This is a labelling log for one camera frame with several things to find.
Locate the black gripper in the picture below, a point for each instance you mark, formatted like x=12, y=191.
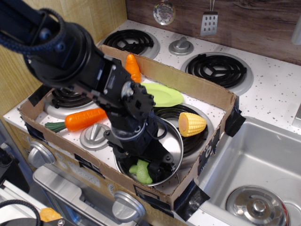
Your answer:
x=128, y=146

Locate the light green toy broccoli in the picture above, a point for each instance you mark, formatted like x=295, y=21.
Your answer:
x=141, y=171

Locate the stainless steel pan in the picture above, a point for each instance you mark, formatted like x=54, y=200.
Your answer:
x=168, y=150

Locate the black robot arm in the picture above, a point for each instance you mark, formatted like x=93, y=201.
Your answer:
x=63, y=55

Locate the silver oven knob right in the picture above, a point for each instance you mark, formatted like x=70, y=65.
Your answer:
x=126, y=208

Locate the silver oven knob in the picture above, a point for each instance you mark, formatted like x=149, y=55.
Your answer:
x=39, y=155
x=126, y=208

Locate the silver stove knob front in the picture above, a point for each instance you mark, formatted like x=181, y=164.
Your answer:
x=93, y=139

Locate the silver stove knob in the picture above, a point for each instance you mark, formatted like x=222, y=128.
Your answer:
x=181, y=47
x=93, y=139

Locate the yellow toy corn cob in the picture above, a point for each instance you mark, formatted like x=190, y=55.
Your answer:
x=191, y=124

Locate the light green plastic plate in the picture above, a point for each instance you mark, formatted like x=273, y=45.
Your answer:
x=163, y=95

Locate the orange toy carrot with leaves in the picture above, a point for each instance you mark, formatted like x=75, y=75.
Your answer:
x=78, y=121

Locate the front left black burner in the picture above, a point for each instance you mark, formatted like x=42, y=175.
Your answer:
x=60, y=103

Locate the orange toy carrot cone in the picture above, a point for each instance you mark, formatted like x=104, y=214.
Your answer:
x=133, y=68

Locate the silver oven knob left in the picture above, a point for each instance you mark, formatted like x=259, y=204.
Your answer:
x=39, y=155

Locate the yellow orange object bottom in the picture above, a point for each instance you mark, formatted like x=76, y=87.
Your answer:
x=48, y=214

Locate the grey toy sink basin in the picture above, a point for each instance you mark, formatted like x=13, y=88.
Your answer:
x=258, y=155

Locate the steel pot lid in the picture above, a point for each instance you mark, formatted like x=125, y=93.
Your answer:
x=258, y=206

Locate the back left black burner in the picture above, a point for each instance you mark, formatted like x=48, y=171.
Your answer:
x=134, y=41

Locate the silver stove knob back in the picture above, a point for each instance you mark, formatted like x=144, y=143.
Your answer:
x=181, y=47

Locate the back right black burner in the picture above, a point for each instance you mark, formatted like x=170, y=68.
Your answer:
x=224, y=69

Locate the hanging silver strainer ladle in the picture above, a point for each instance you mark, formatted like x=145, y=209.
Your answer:
x=164, y=12

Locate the hanging silver spatula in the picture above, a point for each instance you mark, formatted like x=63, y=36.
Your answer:
x=209, y=21

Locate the silver oven door handle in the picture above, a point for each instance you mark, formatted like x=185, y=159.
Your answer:
x=77, y=202

